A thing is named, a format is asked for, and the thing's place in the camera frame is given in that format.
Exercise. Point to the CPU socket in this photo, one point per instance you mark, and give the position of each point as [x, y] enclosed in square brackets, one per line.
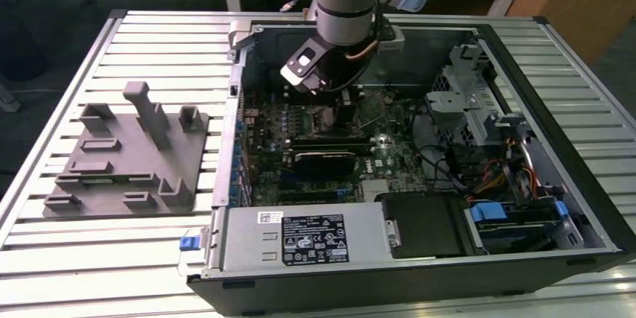
[321, 120]

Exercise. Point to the locking lever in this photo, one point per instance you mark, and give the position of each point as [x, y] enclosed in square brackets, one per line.
[370, 122]

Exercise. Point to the green motherboard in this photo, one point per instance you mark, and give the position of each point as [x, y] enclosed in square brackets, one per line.
[398, 135]

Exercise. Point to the silver drive cage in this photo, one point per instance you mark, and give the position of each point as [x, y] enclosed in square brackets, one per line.
[450, 104]

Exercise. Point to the black graphics card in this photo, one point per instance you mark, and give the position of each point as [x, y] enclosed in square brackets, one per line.
[323, 164]

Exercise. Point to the silver chipset heat sink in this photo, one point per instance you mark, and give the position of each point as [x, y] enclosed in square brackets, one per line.
[375, 189]

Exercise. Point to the black expansion slot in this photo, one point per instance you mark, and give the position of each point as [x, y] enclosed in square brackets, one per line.
[303, 196]

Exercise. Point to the blue disk carrier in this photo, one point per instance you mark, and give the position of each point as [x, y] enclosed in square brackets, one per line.
[490, 213]

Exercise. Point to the silver power supply unit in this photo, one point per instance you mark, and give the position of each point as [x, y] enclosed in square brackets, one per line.
[249, 236]

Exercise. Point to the grey parts rack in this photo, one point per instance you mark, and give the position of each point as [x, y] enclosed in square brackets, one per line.
[130, 154]

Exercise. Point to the wooden cabinet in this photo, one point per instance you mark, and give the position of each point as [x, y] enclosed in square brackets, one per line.
[586, 5]

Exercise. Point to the blue case latch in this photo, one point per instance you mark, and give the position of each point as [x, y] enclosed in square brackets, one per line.
[189, 243]

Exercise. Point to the blue bay tab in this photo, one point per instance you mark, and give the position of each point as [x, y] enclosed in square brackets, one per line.
[563, 210]

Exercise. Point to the black PC case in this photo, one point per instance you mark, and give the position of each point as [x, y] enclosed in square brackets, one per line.
[349, 292]

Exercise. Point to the silver disk bay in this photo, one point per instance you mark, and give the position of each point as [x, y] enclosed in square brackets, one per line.
[571, 236]

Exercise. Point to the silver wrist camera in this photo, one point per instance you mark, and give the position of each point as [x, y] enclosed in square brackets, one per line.
[303, 65]

